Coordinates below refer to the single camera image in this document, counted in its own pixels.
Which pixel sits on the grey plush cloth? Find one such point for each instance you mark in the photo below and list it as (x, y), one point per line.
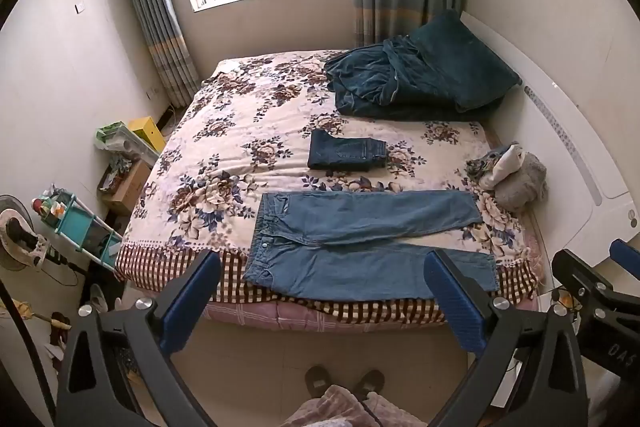
(525, 184)

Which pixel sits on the white wall socket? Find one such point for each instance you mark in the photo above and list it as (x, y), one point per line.
(79, 7)

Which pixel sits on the dark slipper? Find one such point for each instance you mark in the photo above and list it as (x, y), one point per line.
(318, 381)
(369, 383)

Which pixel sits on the standing fan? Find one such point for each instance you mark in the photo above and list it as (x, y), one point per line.
(17, 237)

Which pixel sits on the floral checked blanket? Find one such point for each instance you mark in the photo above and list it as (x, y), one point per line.
(240, 127)

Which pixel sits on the folded dark blue pants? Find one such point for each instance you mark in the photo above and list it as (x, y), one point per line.
(345, 152)

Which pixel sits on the floral patterned cloth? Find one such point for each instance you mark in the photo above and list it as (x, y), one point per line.
(479, 167)

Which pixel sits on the yellow broom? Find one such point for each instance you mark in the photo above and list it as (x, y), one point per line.
(30, 311)

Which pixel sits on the cardboard box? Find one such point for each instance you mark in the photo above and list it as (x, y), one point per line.
(129, 187)

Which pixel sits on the white cloth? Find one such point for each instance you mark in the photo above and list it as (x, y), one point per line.
(507, 162)

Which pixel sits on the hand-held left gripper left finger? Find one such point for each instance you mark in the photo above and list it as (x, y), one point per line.
(190, 294)

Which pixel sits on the dark green quilt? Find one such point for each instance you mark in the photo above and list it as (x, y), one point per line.
(370, 77)

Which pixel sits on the clear plastic container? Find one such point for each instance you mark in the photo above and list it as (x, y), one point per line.
(135, 149)

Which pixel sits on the light blue denim pants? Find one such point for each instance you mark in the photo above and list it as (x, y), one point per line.
(350, 267)

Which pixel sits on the dark green pillow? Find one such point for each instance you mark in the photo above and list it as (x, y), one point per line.
(465, 57)

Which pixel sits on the teal shelf rack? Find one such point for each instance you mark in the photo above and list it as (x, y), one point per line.
(75, 222)

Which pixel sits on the person's pink fleece pajamas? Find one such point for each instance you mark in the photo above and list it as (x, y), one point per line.
(340, 409)

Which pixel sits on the yellow box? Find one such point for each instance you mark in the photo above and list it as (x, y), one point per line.
(147, 133)

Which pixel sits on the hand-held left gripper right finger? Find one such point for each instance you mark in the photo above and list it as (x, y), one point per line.
(455, 302)

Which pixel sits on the white headboard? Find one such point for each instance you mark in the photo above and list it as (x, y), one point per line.
(565, 107)

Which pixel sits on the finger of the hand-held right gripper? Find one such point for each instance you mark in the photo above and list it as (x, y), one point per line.
(627, 259)
(582, 274)

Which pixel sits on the bed with pink mattress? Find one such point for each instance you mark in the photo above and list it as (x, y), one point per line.
(310, 314)

